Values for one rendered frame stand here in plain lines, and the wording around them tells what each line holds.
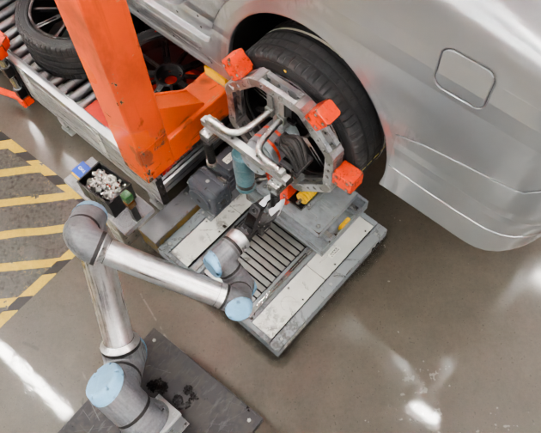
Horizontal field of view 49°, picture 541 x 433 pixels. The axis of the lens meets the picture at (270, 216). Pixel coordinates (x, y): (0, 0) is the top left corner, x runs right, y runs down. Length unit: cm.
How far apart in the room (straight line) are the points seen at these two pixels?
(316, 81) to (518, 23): 74
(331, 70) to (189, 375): 132
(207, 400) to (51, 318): 98
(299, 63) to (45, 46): 165
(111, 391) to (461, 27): 159
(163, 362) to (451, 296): 139
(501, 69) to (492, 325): 162
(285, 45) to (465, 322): 156
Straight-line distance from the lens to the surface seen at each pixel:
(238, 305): 200
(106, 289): 218
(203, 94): 272
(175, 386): 253
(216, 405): 249
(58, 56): 339
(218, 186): 275
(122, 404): 223
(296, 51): 217
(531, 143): 178
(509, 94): 170
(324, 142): 212
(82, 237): 196
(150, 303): 299
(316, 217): 285
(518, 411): 295
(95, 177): 271
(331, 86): 210
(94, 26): 201
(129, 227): 267
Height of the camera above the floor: 272
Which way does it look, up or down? 61 degrees down
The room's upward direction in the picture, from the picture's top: 4 degrees counter-clockwise
